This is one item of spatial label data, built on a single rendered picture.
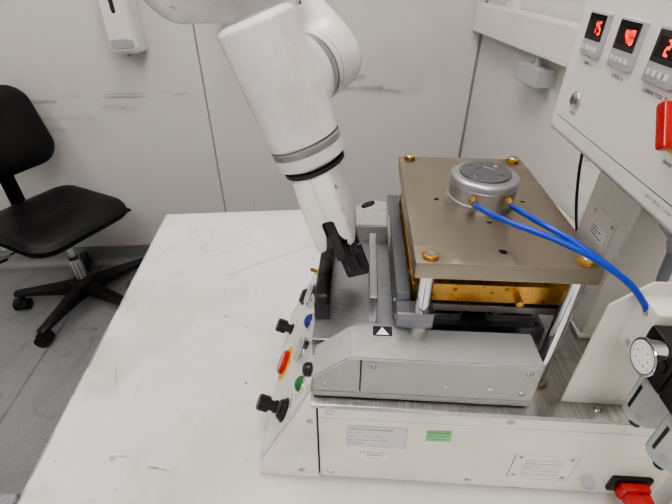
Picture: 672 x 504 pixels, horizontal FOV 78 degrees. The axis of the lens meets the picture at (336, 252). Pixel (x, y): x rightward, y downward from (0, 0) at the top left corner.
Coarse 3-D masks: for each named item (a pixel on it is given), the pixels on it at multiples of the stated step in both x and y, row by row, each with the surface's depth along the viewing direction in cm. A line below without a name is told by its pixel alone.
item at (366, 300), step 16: (368, 256) 64; (384, 256) 65; (336, 272) 62; (384, 272) 62; (336, 288) 59; (352, 288) 59; (368, 288) 58; (384, 288) 59; (336, 304) 56; (352, 304) 56; (368, 304) 56; (384, 304) 56; (320, 320) 54; (336, 320) 54; (352, 320) 54; (368, 320) 54; (384, 320) 54; (320, 336) 51; (544, 336) 51
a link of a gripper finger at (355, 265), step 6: (348, 246) 53; (348, 252) 54; (360, 252) 56; (348, 258) 56; (354, 258) 56; (360, 258) 56; (342, 264) 57; (348, 264) 56; (354, 264) 56; (360, 264) 57; (366, 264) 57; (348, 270) 58; (354, 270) 57; (360, 270) 57; (366, 270) 57; (348, 276) 58; (354, 276) 58
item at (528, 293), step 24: (408, 240) 53; (408, 264) 50; (456, 288) 46; (480, 288) 46; (504, 288) 46; (528, 288) 46; (552, 288) 45; (504, 312) 48; (528, 312) 47; (552, 312) 47
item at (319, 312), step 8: (328, 240) 62; (328, 248) 60; (320, 256) 59; (328, 256) 58; (320, 264) 57; (328, 264) 57; (320, 272) 56; (328, 272) 56; (320, 280) 54; (328, 280) 54; (320, 288) 53; (328, 288) 53; (320, 296) 52; (328, 296) 52; (320, 304) 52; (328, 304) 52; (320, 312) 53; (328, 312) 53
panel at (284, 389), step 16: (304, 304) 76; (288, 336) 79; (304, 336) 65; (288, 368) 67; (288, 384) 62; (304, 384) 53; (288, 400) 58; (272, 416) 64; (288, 416) 55; (272, 432) 60
